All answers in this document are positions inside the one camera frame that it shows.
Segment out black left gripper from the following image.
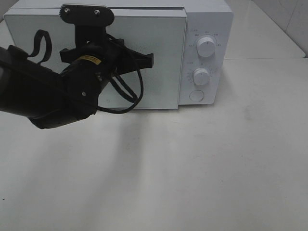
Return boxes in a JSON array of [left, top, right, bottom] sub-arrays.
[[59, 38, 154, 77]]

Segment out white microwave door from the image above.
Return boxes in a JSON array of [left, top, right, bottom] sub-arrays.
[[4, 9, 186, 109]]

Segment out round white door button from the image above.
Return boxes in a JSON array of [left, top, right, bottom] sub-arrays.
[[189, 90, 204, 102]]

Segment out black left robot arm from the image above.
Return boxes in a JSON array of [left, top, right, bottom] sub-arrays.
[[0, 39, 154, 129]]

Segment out lower white dial knob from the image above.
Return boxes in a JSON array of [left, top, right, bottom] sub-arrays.
[[192, 68, 210, 86]]

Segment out white dial knob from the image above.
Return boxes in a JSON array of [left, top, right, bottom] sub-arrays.
[[192, 68, 210, 86], [196, 35, 217, 58]]

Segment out upper white dial knob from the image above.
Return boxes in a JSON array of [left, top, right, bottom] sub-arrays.
[[196, 35, 217, 58]]

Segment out white microwave oven body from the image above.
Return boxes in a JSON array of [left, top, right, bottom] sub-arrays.
[[4, 0, 233, 108]]

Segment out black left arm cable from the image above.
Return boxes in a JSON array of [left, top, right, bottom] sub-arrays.
[[97, 32, 145, 114]]

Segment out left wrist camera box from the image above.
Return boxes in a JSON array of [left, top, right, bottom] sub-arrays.
[[59, 4, 115, 48]]

